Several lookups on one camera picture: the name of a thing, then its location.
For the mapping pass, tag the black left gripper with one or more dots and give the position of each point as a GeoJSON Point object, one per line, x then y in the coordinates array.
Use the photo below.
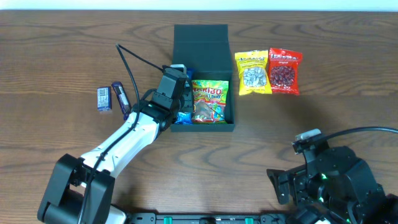
{"type": "Point", "coordinates": [188, 101]}

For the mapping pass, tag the Haribo worms gummy bag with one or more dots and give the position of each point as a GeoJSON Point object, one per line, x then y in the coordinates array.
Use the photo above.
{"type": "Point", "coordinates": [209, 101]}

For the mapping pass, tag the dark green open box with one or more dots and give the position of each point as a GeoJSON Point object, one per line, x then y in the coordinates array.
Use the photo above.
{"type": "Point", "coordinates": [205, 49]}

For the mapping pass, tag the blue Oreo cookie pack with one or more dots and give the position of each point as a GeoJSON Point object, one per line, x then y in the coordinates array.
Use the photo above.
{"type": "Point", "coordinates": [185, 118]}

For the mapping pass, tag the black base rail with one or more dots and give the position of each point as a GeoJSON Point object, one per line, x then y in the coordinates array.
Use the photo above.
{"type": "Point", "coordinates": [152, 218]}

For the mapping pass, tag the yellow seed snack bag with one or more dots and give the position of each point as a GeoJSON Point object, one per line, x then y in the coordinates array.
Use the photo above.
{"type": "Point", "coordinates": [253, 77]}

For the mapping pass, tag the red Hacks candy bag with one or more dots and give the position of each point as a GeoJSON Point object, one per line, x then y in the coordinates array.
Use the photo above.
{"type": "Point", "coordinates": [283, 70]}

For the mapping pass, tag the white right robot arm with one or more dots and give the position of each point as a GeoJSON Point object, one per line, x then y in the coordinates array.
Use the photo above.
{"type": "Point", "coordinates": [379, 208]}

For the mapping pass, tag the dark purple chocolate bar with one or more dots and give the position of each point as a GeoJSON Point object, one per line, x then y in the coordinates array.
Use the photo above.
{"type": "Point", "coordinates": [123, 100]}

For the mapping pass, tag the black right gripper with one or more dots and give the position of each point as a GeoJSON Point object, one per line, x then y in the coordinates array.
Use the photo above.
{"type": "Point", "coordinates": [288, 185]}

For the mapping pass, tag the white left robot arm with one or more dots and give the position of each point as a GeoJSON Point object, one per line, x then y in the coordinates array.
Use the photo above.
{"type": "Point", "coordinates": [80, 189]}

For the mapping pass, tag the small blue barcode pack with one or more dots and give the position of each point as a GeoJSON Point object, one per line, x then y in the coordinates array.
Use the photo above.
{"type": "Point", "coordinates": [104, 98]}

